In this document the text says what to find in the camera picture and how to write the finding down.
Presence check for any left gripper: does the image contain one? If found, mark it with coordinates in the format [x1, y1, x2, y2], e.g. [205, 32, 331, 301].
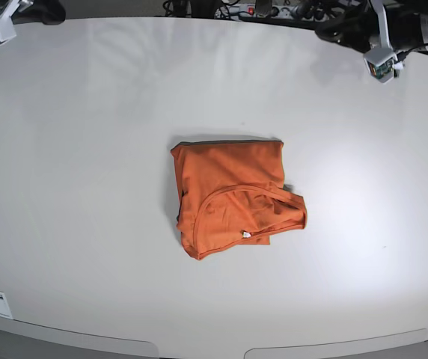
[315, 0, 428, 52]

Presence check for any power strip with red switch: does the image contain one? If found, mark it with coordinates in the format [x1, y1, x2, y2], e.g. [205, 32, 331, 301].
[213, 1, 354, 25]

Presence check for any orange T-shirt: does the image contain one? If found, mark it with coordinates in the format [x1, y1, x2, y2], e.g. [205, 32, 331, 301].
[171, 140, 308, 260]

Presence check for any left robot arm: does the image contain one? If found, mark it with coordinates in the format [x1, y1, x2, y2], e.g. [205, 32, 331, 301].
[315, 1, 428, 55]

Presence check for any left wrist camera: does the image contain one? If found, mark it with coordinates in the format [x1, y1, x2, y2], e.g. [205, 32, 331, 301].
[364, 46, 404, 84]

